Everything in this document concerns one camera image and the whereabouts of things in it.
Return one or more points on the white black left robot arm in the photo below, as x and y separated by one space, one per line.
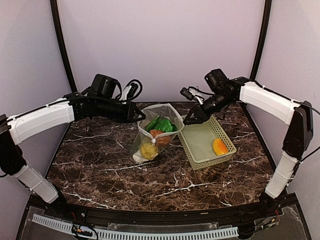
17 129

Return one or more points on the brown potato toy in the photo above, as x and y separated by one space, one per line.
160 141

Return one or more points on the yellow round bun toy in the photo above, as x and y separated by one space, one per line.
148 151

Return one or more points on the grey slotted cable duct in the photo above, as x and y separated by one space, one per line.
115 231

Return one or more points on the clear zip top bag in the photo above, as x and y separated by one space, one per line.
165 110

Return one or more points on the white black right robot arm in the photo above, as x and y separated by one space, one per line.
297 116

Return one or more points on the right black frame post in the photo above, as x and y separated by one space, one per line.
261 39

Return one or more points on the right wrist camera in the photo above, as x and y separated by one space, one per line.
192 95

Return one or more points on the green bok choy toy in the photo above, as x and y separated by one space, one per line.
165 125

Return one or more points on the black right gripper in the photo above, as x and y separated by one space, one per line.
199 118

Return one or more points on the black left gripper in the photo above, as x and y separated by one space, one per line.
131 108

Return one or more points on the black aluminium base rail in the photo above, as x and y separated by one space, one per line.
94 216

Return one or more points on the green cucumber toy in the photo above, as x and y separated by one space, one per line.
152 124

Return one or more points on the beige plastic basket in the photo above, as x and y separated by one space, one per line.
197 141

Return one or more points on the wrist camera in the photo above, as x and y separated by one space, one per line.
192 95
132 90

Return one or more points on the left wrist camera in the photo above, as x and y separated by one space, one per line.
132 90

